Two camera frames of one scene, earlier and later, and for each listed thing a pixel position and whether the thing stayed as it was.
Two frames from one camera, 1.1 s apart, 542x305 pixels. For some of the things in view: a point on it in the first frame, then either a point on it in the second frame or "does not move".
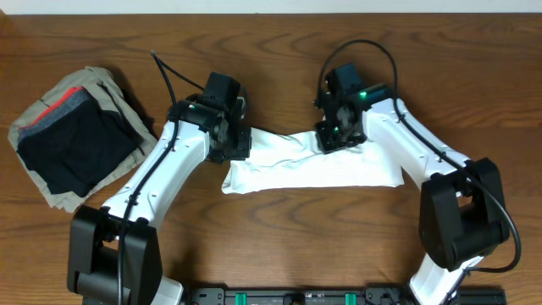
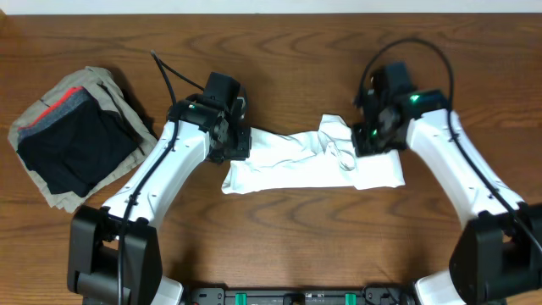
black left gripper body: x=235 y=144 does not move
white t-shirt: x=281 y=160 does not move
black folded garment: x=79 y=149 does not move
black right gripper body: x=333 y=135 → x=372 y=139
